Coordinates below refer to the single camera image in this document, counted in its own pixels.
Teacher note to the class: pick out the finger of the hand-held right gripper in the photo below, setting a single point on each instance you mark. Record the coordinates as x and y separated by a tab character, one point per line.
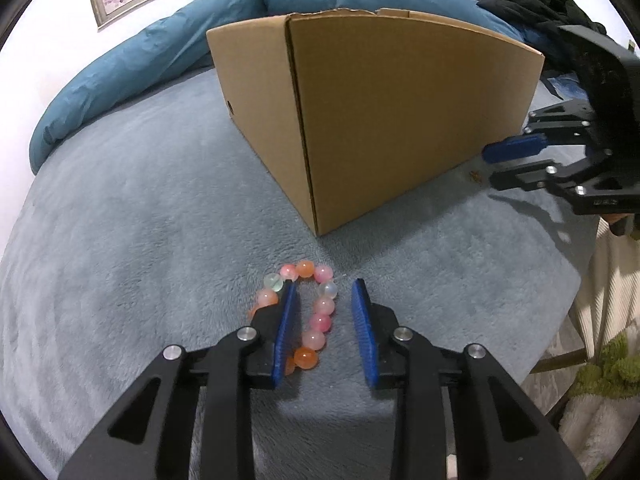
512	150
520	177

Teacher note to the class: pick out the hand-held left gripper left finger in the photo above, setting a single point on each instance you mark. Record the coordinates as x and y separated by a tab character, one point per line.
286	340

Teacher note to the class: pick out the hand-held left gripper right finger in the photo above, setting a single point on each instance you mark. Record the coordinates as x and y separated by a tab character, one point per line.
364	340

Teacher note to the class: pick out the brown cardboard box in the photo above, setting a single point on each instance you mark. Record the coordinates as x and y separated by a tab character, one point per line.
400	110

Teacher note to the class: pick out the person's right hand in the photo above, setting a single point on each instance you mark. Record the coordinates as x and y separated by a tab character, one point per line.
614	219

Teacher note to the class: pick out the black jacket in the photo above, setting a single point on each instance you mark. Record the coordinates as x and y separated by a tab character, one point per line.
530	5

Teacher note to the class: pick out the wooden bar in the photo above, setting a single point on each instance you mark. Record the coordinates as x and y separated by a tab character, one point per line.
555	360

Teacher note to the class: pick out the grey fleece bed blanket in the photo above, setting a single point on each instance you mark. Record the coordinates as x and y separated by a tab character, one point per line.
125	235

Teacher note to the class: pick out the green shaggy rug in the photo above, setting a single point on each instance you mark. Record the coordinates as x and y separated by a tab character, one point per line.
610	375

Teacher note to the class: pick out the blue duvet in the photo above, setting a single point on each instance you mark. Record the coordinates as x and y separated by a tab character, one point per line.
125	70

